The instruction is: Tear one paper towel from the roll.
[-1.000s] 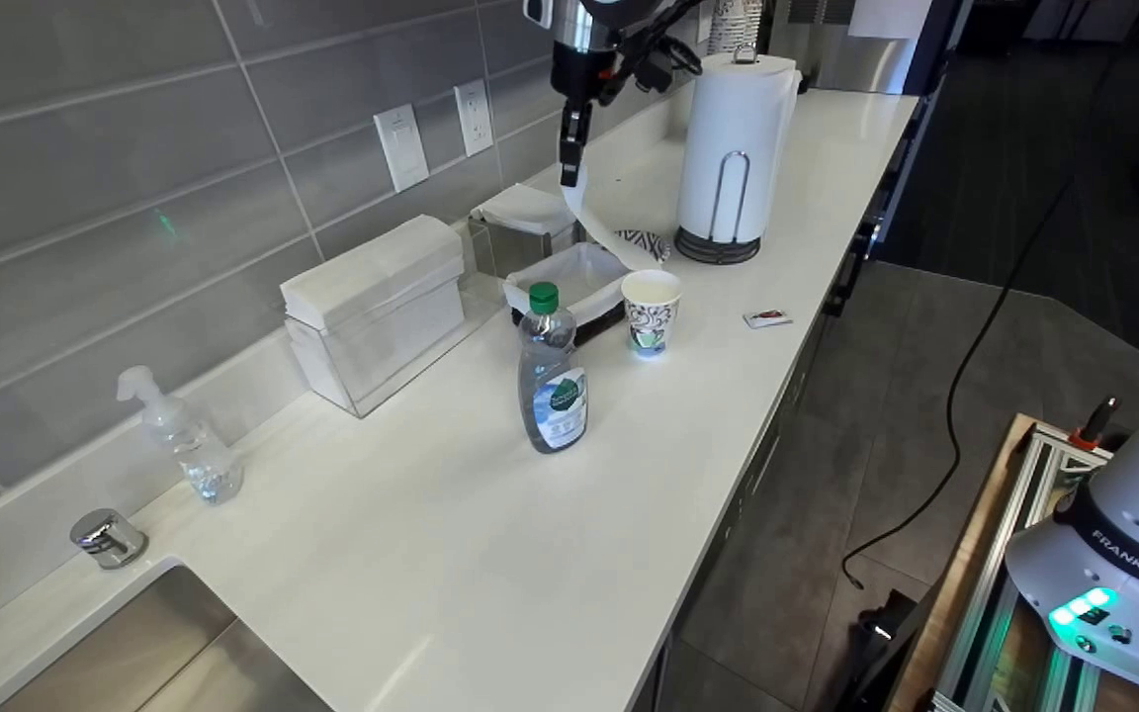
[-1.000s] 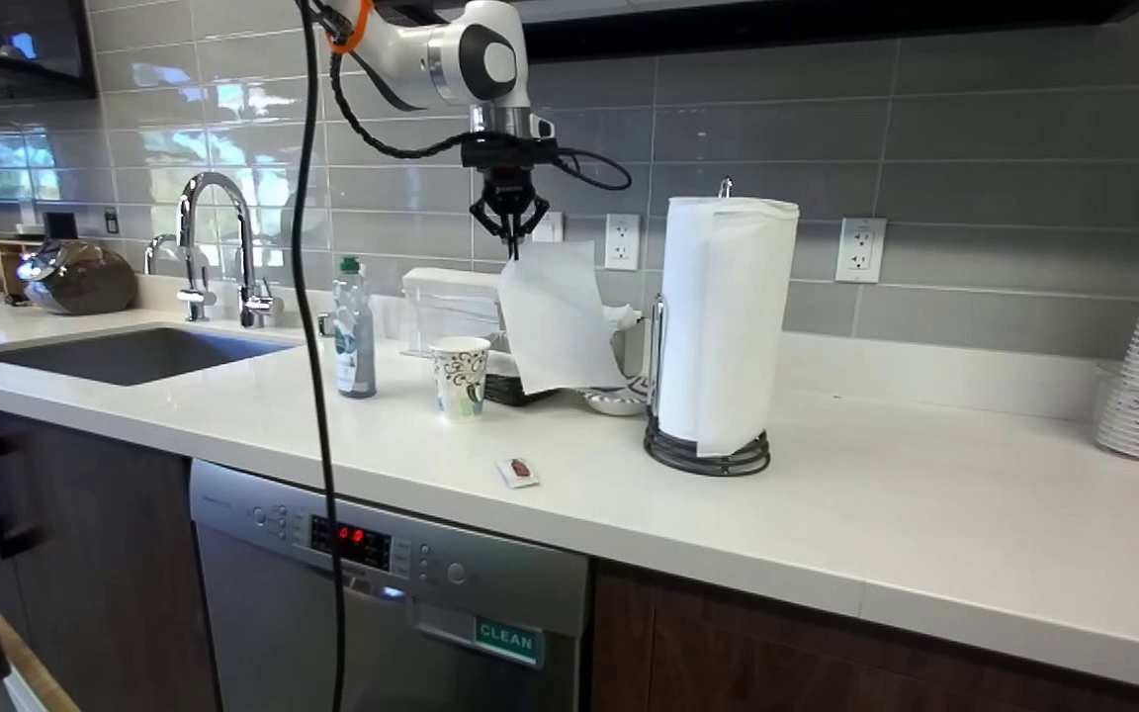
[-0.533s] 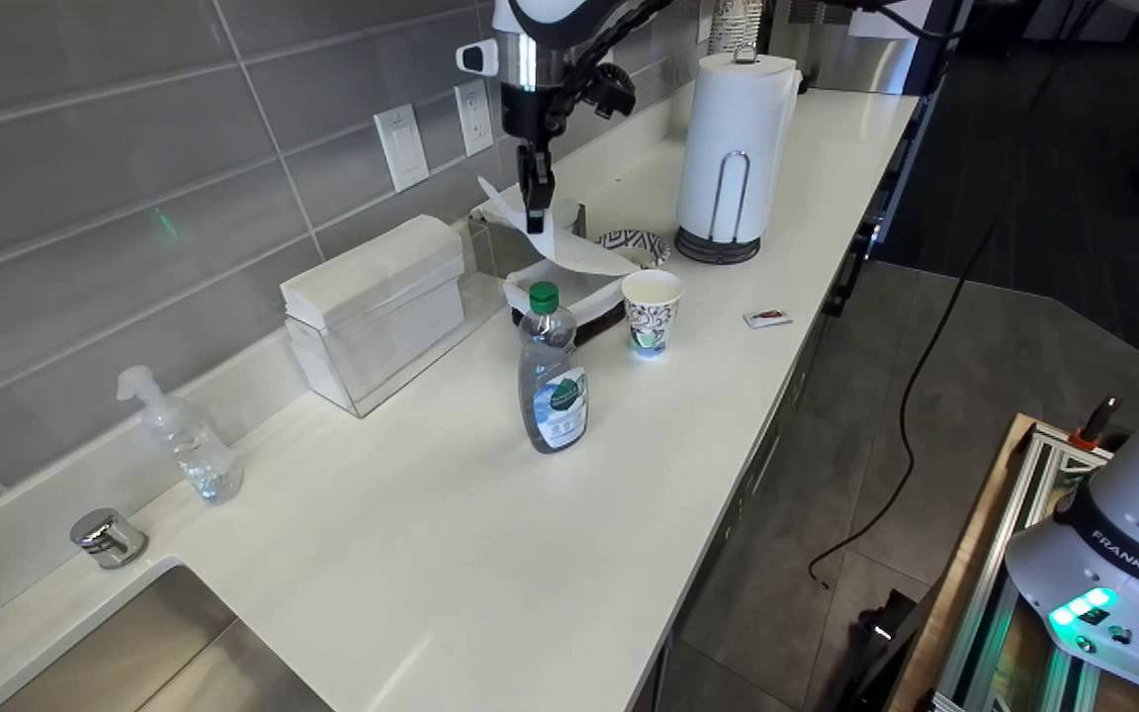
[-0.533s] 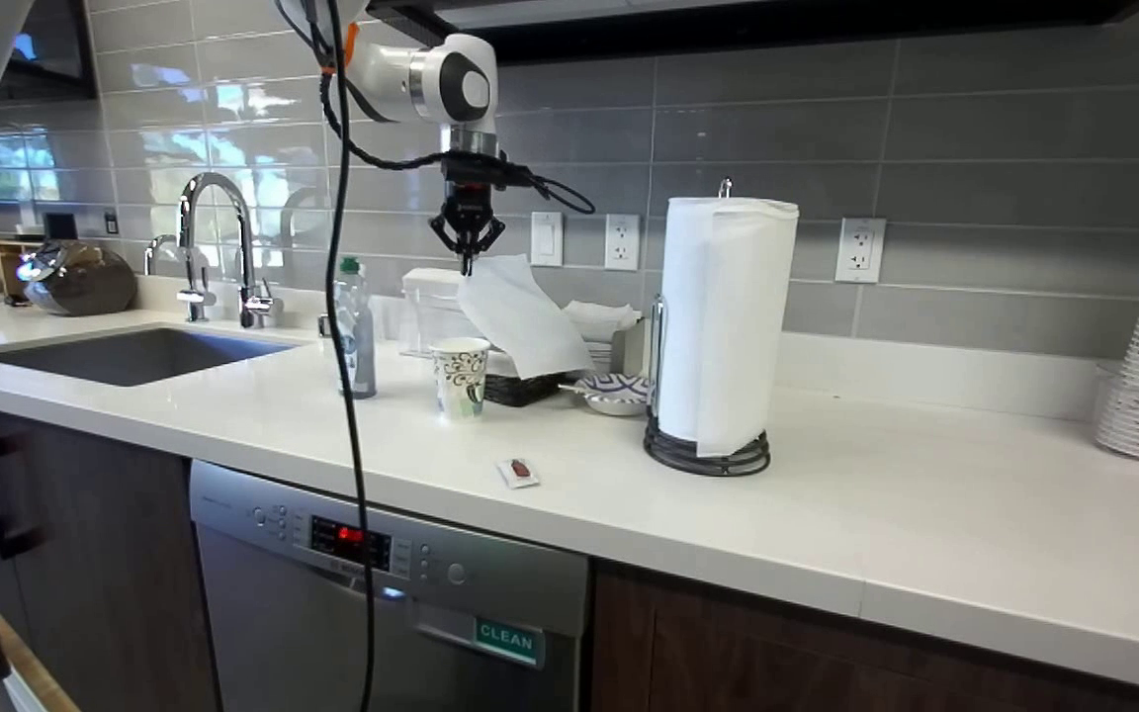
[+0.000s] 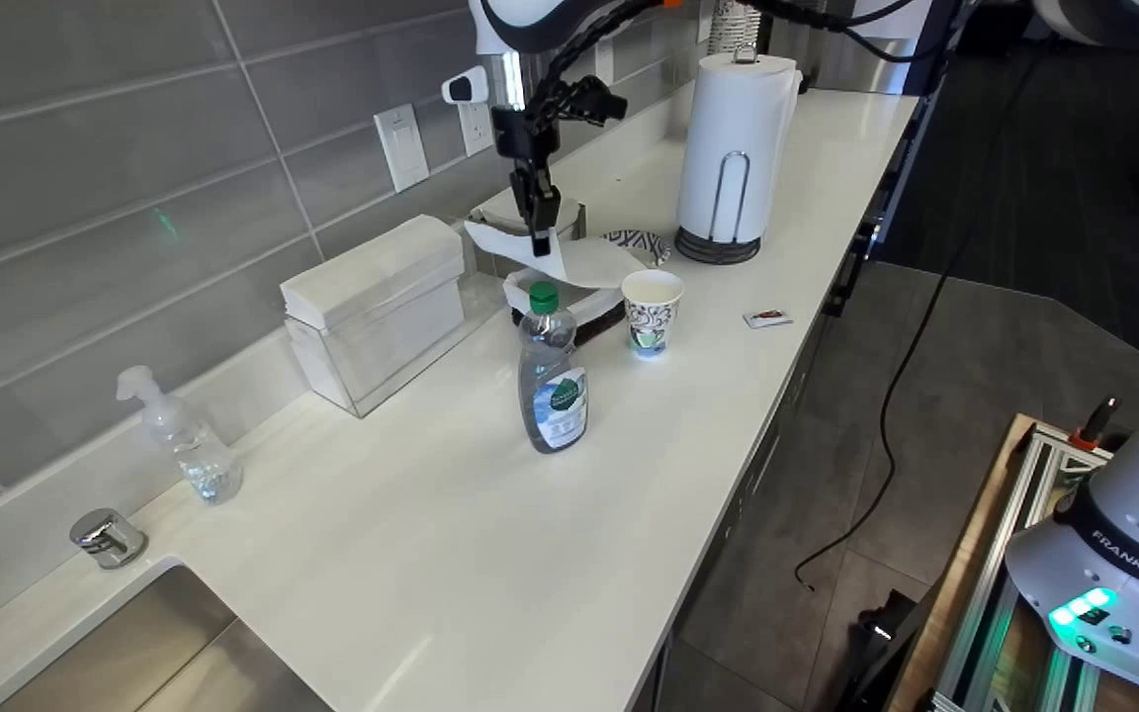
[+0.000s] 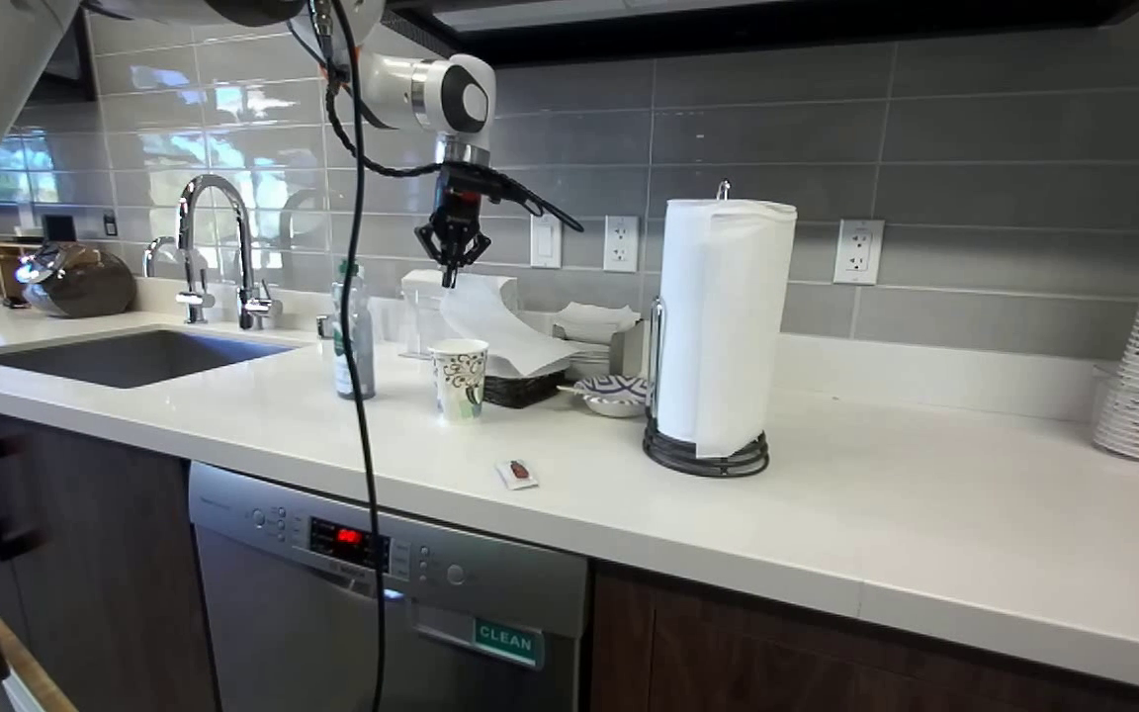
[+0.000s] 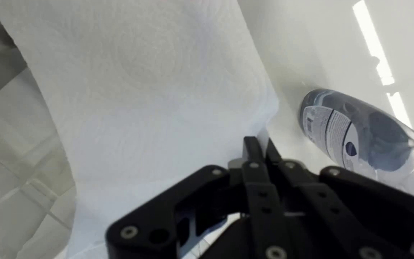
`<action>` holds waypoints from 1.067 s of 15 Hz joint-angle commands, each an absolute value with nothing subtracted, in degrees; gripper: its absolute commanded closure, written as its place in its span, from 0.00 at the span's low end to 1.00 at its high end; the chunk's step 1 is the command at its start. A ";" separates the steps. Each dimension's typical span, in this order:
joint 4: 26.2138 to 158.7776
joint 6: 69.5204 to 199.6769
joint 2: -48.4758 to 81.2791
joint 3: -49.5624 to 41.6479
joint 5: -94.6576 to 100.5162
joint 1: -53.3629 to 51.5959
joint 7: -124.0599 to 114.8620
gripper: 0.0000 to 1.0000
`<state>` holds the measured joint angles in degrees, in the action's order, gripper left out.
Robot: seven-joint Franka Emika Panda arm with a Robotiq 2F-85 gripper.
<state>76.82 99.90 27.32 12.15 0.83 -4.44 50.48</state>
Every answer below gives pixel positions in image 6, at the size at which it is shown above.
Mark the stainless steel dishwasher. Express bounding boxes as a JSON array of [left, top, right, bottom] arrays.
[[180, 460, 594, 712]]

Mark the dark wood plain cabinet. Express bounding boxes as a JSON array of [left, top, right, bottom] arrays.
[[577, 558, 1139, 712]]

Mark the shiny dark kettle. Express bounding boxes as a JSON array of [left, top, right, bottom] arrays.
[[12, 237, 142, 324]]

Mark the small flat packet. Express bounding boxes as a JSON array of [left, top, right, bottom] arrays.
[[494, 449, 540, 493]]

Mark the dark wood cabinet with handles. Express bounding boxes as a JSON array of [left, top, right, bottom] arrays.
[[0, 398, 220, 712]]

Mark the black wire towel holder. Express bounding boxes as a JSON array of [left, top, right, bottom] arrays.
[[638, 179, 776, 483]]

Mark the wooden robot cart frame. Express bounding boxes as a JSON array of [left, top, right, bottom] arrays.
[[0, 607, 78, 712]]

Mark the chrome kitchen faucet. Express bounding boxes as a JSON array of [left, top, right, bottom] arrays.
[[171, 171, 277, 334]]

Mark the patterned paper cup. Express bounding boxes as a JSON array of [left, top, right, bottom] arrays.
[[427, 334, 494, 421]]

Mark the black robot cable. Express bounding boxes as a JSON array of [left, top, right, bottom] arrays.
[[290, 0, 456, 712]]

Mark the metal napkin holder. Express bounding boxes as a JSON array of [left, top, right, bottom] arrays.
[[544, 295, 660, 388]]

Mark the black tray with white liner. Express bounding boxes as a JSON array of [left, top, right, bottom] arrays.
[[478, 363, 577, 412]]

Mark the small patterned dish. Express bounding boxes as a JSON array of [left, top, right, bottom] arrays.
[[552, 370, 652, 421]]

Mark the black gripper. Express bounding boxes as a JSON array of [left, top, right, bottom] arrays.
[[412, 126, 498, 293]]

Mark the dish soap bottle green cap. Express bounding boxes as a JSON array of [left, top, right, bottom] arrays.
[[324, 254, 378, 403]]

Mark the steel kitchen sink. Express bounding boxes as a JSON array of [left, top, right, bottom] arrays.
[[0, 324, 295, 391]]

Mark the white wall outlet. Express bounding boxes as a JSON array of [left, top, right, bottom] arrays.
[[829, 213, 888, 289], [522, 208, 569, 274], [597, 208, 646, 278]]

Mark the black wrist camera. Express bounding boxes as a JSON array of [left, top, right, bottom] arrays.
[[464, 158, 590, 239]]

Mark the white paper towel roll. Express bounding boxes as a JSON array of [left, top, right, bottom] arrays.
[[652, 193, 801, 461]]

